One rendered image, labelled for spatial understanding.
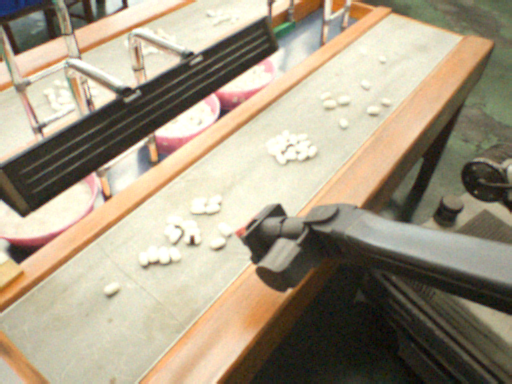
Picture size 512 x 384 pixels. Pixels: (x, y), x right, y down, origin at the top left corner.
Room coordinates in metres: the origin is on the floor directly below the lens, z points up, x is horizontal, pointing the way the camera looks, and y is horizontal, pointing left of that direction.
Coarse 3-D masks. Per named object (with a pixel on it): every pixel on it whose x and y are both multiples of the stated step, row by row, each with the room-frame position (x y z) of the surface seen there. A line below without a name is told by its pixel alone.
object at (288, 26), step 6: (270, 0) 1.62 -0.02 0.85; (276, 0) 1.65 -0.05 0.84; (294, 0) 1.74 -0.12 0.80; (270, 6) 1.62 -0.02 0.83; (288, 6) 1.74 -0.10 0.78; (270, 12) 1.62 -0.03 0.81; (288, 12) 1.74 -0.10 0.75; (270, 18) 1.62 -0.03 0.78; (288, 18) 1.74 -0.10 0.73; (282, 24) 1.72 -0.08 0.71; (288, 24) 1.72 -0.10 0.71; (294, 24) 1.76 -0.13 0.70; (276, 30) 1.66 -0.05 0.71; (282, 30) 1.68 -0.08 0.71; (288, 30) 1.72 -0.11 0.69; (276, 36) 1.65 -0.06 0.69; (282, 36) 1.68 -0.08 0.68
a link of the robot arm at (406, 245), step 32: (320, 224) 0.40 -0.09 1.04; (352, 224) 0.37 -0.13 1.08; (384, 224) 0.35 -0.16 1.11; (352, 256) 0.35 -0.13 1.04; (384, 256) 0.31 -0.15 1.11; (416, 256) 0.28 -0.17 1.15; (448, 256) 0.26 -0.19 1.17; (480, 256) 0.25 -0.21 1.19; (448, 288) 0.24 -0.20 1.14; (480, 288) 0.22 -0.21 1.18
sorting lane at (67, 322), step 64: (384, 64) 1.39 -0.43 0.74; (256, 128) 1.00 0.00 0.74; (320, 128) 1.01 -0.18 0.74; (192, 192) 0.74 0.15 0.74; (256, 192) 0.75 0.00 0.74; (128, 256) 0.54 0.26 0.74; (192, 256) 0.55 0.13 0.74; (0, 320) 0.38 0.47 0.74; (64, 320) 0.39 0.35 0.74; (128, 320) 0.40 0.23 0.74; (192, 320) 0.40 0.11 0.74
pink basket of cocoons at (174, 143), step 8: (208, 104) 1.11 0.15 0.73; (216, 104) 1.08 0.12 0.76; (216, 112) 1.05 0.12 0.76; (200, 128) 0.95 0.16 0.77; (160, 136) 0.91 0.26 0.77; (168, 136) 0.91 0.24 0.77; (176, 136) 0.91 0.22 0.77; (184, 136) 0.92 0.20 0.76; (192, 136) 0.94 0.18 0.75; (160, 144) 0.93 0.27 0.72; (168, 144) 0.93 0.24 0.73; (176, 144) 0.93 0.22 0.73; (184, 144) 0.94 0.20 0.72; (160, 152) 0.95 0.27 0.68; (168, 152) 0.94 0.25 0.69
